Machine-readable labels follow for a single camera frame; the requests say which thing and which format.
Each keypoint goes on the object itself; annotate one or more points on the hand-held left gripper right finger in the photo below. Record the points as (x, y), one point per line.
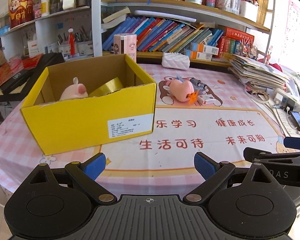
(205, 165)

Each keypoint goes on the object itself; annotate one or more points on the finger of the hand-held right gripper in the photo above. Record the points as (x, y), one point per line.
(296, 142)
(265, 155)

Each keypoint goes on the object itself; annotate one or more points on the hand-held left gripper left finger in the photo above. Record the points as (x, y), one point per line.
(95, 165)

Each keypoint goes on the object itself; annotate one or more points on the yellow cardboard box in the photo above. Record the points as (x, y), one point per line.
(77, 127)

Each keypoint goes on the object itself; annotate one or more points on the small printed carton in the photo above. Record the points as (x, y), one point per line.
(208, 100)

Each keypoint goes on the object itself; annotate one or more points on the small orange toy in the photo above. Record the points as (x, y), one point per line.
(192, 97)

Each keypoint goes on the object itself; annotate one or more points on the pink plush pig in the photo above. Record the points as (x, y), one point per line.
(73, 92)

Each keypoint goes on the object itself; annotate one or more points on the pink peach plush toy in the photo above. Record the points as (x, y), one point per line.
(181, 88)

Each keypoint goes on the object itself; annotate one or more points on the gold tape roll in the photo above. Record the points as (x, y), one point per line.
(110, 85)

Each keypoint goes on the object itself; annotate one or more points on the grey toy car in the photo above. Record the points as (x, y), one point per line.
(198, 83)

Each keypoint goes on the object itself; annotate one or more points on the small blue toy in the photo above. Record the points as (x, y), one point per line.
(179, 79)

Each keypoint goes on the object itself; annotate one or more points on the white power strip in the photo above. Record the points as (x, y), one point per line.
(287, 100)

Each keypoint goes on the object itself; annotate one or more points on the pink printed tablecloth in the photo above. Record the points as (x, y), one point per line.
(152, 165)

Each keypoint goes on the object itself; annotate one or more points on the stack of papers and magazines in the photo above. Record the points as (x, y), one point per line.
(257, 71)

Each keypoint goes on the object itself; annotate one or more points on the colourful figurine set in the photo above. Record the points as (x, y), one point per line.
(247, 48)

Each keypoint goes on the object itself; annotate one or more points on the white quilted pouch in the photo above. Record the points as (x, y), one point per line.
(176, 61)

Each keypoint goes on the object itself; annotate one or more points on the orange and white box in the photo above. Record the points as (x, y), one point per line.
(197, 55)
(205, 48)

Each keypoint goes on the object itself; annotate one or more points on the black keyboard piano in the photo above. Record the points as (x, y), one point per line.
(51, 60)

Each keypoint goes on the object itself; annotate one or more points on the white pen cup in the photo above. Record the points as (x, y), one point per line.
(64, 48)
(85, 47)

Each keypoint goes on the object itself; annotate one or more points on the red thick dictionary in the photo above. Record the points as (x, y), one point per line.
(238, 35)

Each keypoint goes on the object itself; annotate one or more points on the pink cartoon canister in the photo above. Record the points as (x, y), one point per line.
(125, 43)

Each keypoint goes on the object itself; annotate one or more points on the red tassel ornament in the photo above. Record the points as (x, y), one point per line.
(71, 41)

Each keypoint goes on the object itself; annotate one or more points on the red paper packets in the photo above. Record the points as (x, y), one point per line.
(5, 73)

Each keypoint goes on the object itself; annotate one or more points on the white box red label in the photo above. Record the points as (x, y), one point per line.
(33, 48)

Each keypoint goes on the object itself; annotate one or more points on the row of colourful leaning books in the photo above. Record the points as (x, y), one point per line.
(162, 35)

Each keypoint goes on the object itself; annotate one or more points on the white storage box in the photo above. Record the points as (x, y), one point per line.
(248, 12)

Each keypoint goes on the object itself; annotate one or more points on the row of yellow books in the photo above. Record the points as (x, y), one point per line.
(263, 6)

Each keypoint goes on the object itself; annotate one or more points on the white bookshelf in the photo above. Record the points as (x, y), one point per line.
(96, 17)

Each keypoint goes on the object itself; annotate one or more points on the thick beige book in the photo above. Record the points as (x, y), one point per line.
(116, 16)

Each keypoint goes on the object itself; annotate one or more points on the white rolled tube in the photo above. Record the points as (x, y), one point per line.
(165, 15)

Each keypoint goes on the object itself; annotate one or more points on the blue flat box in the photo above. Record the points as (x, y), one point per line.
(2, 31)

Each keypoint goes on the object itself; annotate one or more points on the white jar yellow label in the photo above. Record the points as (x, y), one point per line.
(45, 6)

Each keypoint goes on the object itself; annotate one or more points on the red fortune god decoration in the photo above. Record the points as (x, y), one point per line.
(21, 11)

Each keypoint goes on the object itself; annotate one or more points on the wall poster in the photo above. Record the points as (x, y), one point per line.
(297, 30)

